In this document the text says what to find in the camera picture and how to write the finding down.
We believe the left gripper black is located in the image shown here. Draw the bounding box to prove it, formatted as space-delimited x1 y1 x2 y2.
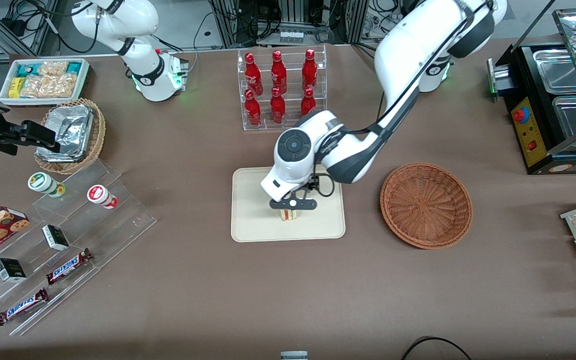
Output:
286 176 319 201

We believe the silver foil tray stack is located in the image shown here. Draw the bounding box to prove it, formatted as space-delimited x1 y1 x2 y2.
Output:
35 104 95 162

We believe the cream plastic tray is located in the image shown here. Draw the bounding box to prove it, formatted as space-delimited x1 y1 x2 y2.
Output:
231 164 346 243

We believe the light wicker basket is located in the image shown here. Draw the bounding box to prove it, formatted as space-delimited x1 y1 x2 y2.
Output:
34 97 107 175

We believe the brown wicker basket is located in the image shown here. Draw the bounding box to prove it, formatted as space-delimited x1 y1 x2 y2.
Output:
380 162 473 250

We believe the white rectangular snack bin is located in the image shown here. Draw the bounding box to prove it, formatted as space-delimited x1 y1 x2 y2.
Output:
0 57 92 107

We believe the green lid yogurt cup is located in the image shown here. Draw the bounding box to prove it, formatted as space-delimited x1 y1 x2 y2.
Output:
27 171 67 199

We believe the large clear cracker bag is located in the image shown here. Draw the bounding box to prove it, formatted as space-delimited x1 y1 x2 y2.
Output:
19 73 80 99

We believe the clear acrylic bottle rack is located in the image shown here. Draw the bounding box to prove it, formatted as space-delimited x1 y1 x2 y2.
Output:
237 45 328 132

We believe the small clear cracker bag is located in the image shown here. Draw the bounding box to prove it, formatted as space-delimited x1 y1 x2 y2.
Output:
37 60 69 77

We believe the red cola bottle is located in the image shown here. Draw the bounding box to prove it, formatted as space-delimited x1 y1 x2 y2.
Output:
271 50 288 95
300 87 317 123
244 89 262 127
270 87 287 125
244 52 264 97
302 48 318 92

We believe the red lid yogurt cup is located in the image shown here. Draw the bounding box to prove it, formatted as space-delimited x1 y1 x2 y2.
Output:
86 184 119 210

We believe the small black box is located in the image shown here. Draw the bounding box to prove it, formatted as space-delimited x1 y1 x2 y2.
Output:
0 257 28 284
41 224 71 252

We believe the clear acrylic tiered stand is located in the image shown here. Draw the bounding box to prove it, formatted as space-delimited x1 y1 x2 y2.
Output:
0 159 158 337

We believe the Snickers chocolate bar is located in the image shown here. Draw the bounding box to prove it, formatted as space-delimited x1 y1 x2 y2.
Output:
0 287 50 327
45 248 94 286

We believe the black food warmer machine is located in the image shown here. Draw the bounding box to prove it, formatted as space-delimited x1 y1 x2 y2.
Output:
487 7 576 176

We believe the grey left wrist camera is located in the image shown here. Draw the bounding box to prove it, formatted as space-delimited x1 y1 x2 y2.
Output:
269 198 318 211

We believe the grey aluminium frame rack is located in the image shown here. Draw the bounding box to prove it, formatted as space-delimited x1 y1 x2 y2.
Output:
210 0 369 48

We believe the black looped table cable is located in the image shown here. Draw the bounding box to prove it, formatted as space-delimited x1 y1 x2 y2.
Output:
400 336 474 360

